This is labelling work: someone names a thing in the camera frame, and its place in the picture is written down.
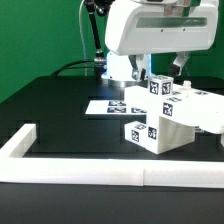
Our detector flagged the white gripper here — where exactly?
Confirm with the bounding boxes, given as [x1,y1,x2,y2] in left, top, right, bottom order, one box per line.
[105,0,219,82]

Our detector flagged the white tagged cube nut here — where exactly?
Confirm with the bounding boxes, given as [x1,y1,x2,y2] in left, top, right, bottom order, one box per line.
[148,75,174,96]

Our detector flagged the white chair back frame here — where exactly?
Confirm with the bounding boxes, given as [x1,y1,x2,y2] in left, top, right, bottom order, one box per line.
[124,80,224,134]

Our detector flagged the white chair seat part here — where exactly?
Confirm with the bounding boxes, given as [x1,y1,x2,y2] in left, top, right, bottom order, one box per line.
[146,113,196,155]

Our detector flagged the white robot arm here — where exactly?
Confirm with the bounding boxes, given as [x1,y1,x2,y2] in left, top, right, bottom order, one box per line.
[102,0,219,86]

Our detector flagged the white fiducial marker sheet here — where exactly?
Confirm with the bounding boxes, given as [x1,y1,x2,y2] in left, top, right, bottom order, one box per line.
[86,100,146,115]

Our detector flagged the white U-shaped obstacle fence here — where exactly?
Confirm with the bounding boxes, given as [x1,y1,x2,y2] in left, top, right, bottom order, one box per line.
[0,124,224,189]

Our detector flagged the black cable bundle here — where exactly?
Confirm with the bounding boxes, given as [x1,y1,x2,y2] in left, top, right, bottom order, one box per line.
[50,59,108,78]

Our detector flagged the grey thin cable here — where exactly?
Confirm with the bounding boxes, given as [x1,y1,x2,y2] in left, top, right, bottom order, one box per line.
[78,0,88,76]

